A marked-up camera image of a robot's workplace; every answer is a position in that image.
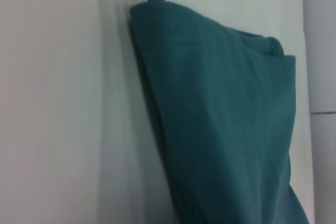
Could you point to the teal t-shirt with beige print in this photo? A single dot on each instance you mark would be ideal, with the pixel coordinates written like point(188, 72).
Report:
point(223, 116)

